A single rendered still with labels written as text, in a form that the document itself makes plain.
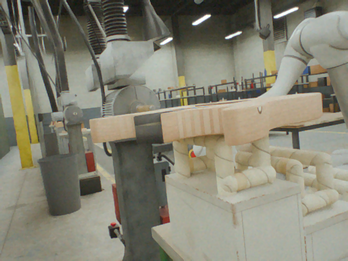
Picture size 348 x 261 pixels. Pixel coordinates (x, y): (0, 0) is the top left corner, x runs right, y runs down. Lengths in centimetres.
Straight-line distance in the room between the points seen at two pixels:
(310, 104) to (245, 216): 22
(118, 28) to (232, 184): 108
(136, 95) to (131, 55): 33
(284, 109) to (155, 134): 22
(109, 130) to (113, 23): 94
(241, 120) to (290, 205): 26
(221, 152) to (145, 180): 129
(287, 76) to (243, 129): 96
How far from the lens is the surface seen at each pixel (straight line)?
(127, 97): 157
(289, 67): 133
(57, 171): 416
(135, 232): 186
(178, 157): 68
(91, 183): 503
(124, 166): 175
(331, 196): 71
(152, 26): 146
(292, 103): 55
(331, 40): 119
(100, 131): 59
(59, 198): 426
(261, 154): 58
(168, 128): 46
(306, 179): 85
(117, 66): 128
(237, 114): 37
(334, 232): 70
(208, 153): 73
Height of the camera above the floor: 127
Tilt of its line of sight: 6 degrees down
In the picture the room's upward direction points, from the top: 7 degrees counter-clockwise
